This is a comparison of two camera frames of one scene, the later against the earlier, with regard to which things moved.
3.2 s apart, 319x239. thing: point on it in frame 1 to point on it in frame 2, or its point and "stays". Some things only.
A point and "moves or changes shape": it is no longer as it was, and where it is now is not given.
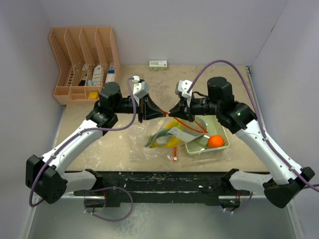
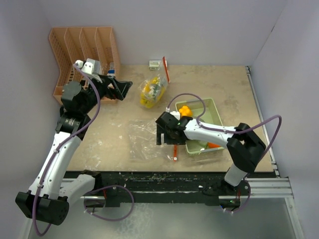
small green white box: (156, 65) stays
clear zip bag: (174, 132) moves or changes shape
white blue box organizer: (111, 72) stays
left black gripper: (148, 110) to (119, 89)
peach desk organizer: (87, 59) stays
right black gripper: (181, 110) to (180, 141)
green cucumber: (152, 138) to (155, 90)
